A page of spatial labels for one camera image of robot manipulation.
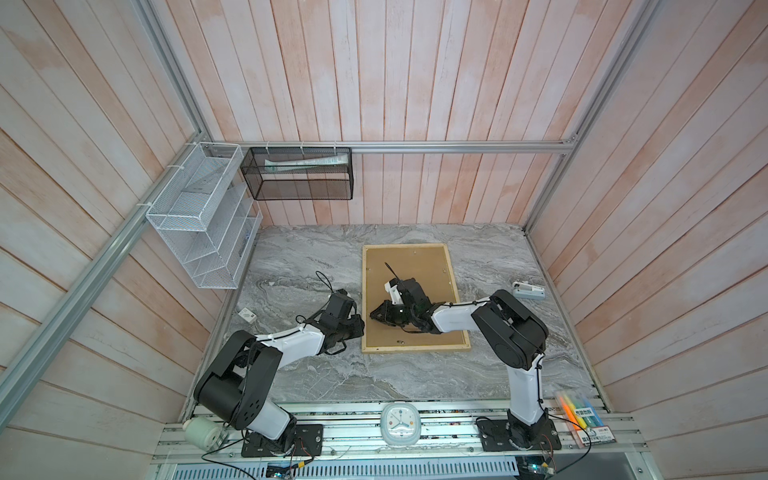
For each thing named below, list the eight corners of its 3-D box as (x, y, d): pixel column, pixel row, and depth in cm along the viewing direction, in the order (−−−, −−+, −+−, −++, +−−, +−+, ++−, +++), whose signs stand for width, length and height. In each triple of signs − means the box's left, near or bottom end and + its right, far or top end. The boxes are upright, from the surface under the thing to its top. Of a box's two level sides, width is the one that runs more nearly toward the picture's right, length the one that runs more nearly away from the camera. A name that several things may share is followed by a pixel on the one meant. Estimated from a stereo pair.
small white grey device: (512, 295, 103) (514, 291, 101) (512, 285, 106) (514, 281, 104) (541, 302, 102) (545, 298, 100) (541, 291, 104) (544, 288, 102)
